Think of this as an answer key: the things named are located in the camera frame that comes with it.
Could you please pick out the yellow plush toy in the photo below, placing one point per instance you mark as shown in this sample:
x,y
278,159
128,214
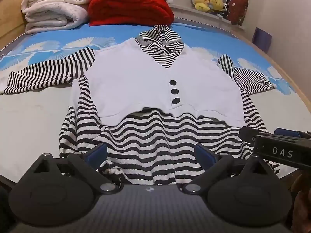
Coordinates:
x,y
217,3
201,0

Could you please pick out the white ledge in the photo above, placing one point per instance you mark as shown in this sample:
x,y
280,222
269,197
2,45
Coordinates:
x,y
189,8

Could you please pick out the dark red bag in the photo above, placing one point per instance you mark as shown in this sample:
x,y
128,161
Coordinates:
x,y
238,11

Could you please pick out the blue patterned bed sheet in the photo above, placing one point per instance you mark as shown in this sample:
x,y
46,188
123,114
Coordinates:
x,y
36,37

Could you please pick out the red knitted blanket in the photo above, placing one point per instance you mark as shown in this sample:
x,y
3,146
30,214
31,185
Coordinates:
x,y
131,7

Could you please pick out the striped black and white sweater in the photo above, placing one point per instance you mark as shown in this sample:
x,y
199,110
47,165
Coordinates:
x,y
136,77

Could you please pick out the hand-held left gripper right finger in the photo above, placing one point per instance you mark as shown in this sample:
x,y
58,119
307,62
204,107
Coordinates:
x,y
205,154

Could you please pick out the purple box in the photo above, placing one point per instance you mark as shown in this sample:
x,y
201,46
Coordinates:
x,y
262,38

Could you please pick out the white folded fleece blanket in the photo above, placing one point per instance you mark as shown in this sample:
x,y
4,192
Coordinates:
x,y
53,12

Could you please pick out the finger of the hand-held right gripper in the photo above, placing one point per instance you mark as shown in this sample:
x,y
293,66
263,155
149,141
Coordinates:
x,y
251,133
288,132

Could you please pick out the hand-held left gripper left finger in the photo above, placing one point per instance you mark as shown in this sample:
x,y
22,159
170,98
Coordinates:
x,y
97,153

